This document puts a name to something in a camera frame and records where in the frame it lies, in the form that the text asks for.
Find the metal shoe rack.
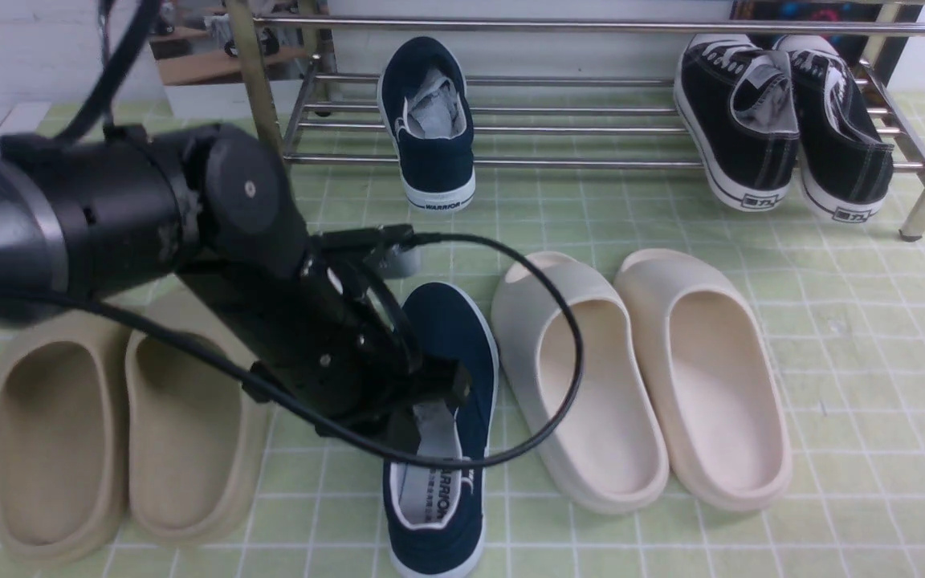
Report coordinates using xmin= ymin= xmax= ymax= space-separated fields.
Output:
xmin=223 ymin=0 xmax=925 ymax=242

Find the tan slide sandal far left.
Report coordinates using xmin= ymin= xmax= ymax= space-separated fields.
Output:
xmin=0 ymin=311 xmax=131 ymax=568

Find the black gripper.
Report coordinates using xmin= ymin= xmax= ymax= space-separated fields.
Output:
xmin=177 ymin=237 xmax=471 ymax=438

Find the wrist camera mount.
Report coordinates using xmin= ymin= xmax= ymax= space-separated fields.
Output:
xmin=312 ymin=224 xmax=422 ymax=279

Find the black canvas sneaker left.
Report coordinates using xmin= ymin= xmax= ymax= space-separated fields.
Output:
xmin=673 ymin=34 xmax=800 ymax=213

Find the black canvas sneaker right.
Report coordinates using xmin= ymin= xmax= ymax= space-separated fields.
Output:
xmin=774 ymin=35 xmax=894 ymax=226

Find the navy slip-on shoe with paper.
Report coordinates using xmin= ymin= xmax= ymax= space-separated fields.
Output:
xmin=382 ymin=282 xmax=499 ymax=577

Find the tan slide sandal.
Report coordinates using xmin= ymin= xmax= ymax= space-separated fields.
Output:
xmin=0 ymin=311 xmax=131 ymax=568
xmin=125 ymin=291 xmax=272 ymax=547

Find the cream slide sandal left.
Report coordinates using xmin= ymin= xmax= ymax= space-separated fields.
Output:
xmin=491 ymin=251 xmax=670 ymax=515

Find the tan slide sandal inner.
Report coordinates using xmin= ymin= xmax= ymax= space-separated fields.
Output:
xmin=125 ymin=291 xmax=272 ymax=547

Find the cream slide sandal right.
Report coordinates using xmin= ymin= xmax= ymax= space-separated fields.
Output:
xmin=613 ymin=248 xmax=793 ymax=512

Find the green checked floor mat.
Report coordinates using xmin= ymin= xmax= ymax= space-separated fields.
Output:
xmin=0 ymin=90 xmax=925 ymax=578

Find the navy slip-on shoe on rack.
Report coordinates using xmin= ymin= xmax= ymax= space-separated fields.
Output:
xmin=376 ymin=36 xmax=476 ymax=214

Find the cream slide sandal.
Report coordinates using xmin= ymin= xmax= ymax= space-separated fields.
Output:
xmin=613 ymin=248 xmax=793 ymax=512
xmin=491 ymin=251 xmax=670 ymax=515

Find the black canvas sneaker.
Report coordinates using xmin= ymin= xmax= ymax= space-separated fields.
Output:
xmin=673 ymin=34 xmax=800 ymax=213
xmin=774 ymin=35 xmax=894 ymax=226

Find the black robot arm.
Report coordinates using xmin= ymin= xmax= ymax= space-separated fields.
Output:
xmin=0 ymin=124 xmax=471 ymax=450

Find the black cable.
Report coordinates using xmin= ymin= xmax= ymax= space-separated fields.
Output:
xmin=0 ymin=231 xmax=585 ymax=470

